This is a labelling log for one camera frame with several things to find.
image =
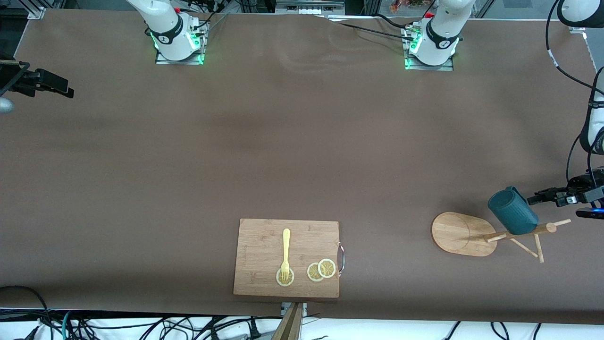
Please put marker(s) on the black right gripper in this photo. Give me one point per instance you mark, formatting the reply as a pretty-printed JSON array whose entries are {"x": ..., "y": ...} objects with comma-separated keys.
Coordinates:
[{"x": 14, "y": 78}]

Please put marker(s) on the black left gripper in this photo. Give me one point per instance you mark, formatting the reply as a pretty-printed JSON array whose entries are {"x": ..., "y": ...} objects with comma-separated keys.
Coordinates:
[{"x": 581, "y": 183}]

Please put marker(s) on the teal mug yellow inside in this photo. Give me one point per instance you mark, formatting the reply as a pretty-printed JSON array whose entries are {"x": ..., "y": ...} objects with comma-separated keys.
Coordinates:
[{"x": 514, "y": 212}]

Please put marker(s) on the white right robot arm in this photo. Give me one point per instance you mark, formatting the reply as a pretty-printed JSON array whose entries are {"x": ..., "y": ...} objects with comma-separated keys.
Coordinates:
[{"x": 163, "y": 23}]

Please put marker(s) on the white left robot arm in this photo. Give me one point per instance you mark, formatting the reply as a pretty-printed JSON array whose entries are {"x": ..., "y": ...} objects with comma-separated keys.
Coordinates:
[{"x": 441, "y": 28}]

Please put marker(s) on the wooden cup rack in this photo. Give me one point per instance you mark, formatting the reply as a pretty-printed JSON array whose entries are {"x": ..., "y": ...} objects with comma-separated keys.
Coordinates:
[{"x": 455, "y": 233}]

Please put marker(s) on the lemon slice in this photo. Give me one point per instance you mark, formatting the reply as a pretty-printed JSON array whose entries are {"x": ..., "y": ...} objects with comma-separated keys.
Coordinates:
[
  {"x": 326, "y": 268},
  {"x": 291, "y": 277},
  {"x": 313, "y": 273}
]

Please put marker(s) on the orange plastic item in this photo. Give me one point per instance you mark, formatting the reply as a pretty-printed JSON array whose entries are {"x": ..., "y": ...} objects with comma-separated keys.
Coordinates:
[{"x": 396, "y": 5}]

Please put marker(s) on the large table cover sheet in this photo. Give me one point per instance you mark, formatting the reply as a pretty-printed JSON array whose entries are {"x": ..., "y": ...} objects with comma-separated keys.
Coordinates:
[{"x": 302, "y": 118}]

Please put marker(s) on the grey power strip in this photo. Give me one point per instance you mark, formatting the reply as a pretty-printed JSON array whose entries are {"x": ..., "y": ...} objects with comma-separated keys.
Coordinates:
[{"x": 309, "y": 8}]

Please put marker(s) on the yellow plastic fork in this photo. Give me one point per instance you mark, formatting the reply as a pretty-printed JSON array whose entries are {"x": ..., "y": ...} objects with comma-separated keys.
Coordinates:
[{"x": 286, "y": 245}]

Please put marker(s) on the black power plug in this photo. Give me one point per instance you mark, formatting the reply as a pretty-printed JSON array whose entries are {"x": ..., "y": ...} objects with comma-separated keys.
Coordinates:
[{"x": 255, "y": 329}]

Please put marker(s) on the aluminium frame profile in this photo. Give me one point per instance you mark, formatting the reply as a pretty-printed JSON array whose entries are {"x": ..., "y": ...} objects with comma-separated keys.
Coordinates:
[
  {"x": 37, "y": 12},
  {"x": 579, "y": 29}
]

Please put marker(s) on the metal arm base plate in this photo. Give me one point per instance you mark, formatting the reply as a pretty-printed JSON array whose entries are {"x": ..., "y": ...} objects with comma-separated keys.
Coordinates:
[
  {"x": 409, "y": 63},
  {"x": 204, "y": 47}
]

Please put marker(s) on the metal bracket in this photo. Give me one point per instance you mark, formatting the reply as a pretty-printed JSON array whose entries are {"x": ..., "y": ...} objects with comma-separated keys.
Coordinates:
[{"x": 304, "y": 308}]

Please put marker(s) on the wooden post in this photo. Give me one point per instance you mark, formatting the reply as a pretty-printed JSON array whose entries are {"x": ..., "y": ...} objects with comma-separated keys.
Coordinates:
[{"x": 289, "y": 328}]

